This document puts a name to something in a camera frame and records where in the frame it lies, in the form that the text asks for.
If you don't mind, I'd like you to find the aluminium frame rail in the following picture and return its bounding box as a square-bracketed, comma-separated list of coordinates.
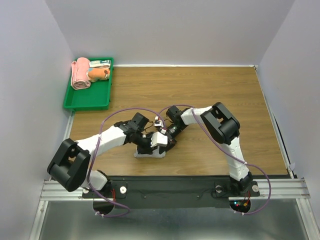
[40, 178, 311, 201]

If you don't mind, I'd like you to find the rolled white blue towel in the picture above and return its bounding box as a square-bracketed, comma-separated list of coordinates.
[89, 59, 112, 69]

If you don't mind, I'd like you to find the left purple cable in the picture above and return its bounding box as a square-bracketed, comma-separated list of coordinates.
[87, 107, 167, 218]

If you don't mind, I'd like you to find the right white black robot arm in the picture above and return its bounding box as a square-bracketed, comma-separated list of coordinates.
[165, 102, 253, 195]

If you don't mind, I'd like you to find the yellow green towel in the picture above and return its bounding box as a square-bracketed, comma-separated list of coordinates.
[133, 147, 166, 159]

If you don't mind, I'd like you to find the green plastic tray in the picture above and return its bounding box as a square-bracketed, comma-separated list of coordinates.
[63, 57, 114, 112]

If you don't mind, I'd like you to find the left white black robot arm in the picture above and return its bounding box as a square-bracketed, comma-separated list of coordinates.
[47, 112, 168, 197]

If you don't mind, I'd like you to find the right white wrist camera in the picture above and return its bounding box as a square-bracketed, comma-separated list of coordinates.
[153, 116, 166, 134]

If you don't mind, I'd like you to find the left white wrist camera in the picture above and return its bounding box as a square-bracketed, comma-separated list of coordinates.
[150, 132, 168, 148]

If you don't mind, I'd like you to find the orange polka dot towel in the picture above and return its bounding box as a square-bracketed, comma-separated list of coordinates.
[86, 67, 111, 83]

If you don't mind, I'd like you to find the rolled pink towel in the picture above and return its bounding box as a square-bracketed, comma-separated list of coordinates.
[70, 57, 91, 90]

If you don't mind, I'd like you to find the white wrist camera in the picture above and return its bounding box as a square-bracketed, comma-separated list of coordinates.
[150, 132, 168, 148]
[153, 116, 166, 134]

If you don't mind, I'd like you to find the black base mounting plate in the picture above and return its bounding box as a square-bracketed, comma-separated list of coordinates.
[98, 175, 260, 209]

